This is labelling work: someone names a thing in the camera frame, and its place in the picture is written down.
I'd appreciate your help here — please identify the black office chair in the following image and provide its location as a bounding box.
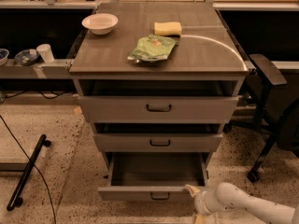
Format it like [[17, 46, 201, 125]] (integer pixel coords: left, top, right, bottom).
[[226, 54, 299, 183]]

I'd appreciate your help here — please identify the white bowl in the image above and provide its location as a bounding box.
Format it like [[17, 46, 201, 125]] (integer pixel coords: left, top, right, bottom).
[[82, 13, 119, 35]]

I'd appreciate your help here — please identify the green snack bag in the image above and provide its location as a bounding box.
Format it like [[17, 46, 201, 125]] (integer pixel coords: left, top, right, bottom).
[[127, 35, 178, 63]]

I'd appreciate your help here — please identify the yellow sponge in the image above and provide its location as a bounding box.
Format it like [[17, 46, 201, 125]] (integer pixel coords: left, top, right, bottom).
[[154, 21, 182, 35]]

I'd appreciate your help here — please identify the grey drawer cabinet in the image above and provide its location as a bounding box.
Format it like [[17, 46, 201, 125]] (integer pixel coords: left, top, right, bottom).
[[70, 2, 248, 165]]

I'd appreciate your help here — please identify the white paper cup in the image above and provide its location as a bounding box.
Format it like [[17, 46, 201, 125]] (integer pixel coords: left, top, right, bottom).
[[36, 44, 54, 63]]

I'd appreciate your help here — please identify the black floor cable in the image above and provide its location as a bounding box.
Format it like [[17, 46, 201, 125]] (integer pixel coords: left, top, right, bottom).
[[0, 114, 58, 224]]

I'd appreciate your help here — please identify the grey middle drawer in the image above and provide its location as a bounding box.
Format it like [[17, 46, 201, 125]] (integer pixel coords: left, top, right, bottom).
[[93, 133, 222, 152]]

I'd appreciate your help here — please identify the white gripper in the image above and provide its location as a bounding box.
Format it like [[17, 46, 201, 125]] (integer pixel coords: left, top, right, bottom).
[[185, 184, 218, 224]]

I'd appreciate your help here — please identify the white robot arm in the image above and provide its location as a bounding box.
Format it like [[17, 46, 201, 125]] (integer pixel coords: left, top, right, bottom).
[[185, 182, 299, 224]]

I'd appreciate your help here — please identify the blue rimmed bowl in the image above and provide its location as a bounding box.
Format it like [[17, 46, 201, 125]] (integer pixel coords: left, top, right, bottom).
[[0, 49, 9, 66]]

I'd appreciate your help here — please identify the grey drawer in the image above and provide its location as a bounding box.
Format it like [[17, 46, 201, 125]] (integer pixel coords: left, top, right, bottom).
[[98, 152, 207, 202], [78, 96, 237, 124], [93, 133, 222, 152]]

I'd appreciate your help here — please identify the grey top drawer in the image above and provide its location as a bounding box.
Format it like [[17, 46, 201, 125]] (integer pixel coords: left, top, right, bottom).
[[78, 96, 237, 124]]

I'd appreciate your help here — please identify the grey bottom drawer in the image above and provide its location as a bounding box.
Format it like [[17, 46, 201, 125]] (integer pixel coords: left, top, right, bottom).
[[98, 152, 207, 202]]

